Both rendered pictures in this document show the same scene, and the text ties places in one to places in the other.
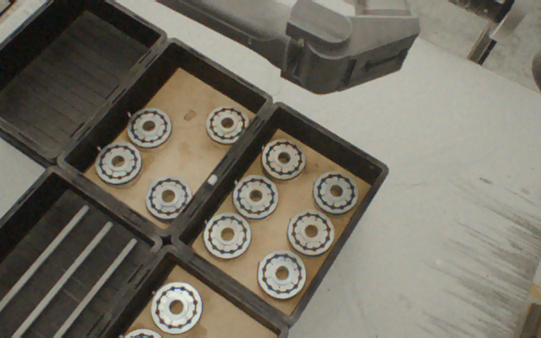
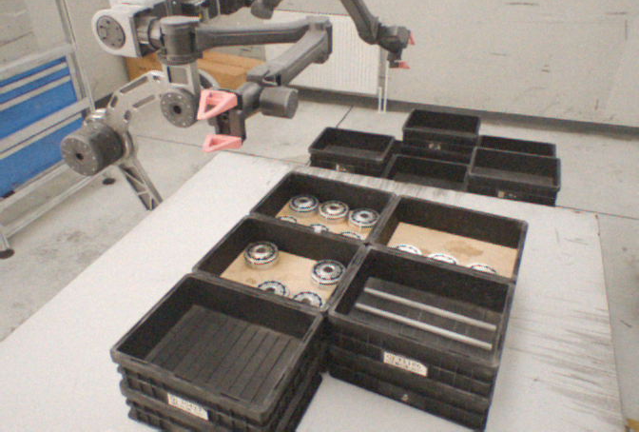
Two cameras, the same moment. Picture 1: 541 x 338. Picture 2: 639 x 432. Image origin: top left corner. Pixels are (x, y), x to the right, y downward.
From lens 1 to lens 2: 148 cm
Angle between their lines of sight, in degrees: 62
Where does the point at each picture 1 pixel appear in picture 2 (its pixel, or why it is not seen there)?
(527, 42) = (92, 246)
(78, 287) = (411, 315)
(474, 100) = (210, 186)
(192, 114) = (249, 280)
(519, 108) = (215, 172)
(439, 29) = not seen: hidden behind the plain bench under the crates
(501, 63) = not seen: hidden behind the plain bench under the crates
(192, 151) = (283, 274)
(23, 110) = (259, 399)
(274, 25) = (319, 34)
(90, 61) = (195, 359)
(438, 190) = not seen: hidden behind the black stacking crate
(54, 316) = (437, 324)
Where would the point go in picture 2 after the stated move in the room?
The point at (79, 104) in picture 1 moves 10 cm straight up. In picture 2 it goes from (246, 355) to (243, 325)
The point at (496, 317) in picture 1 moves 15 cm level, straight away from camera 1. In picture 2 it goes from (349, 179) to (335, 164)
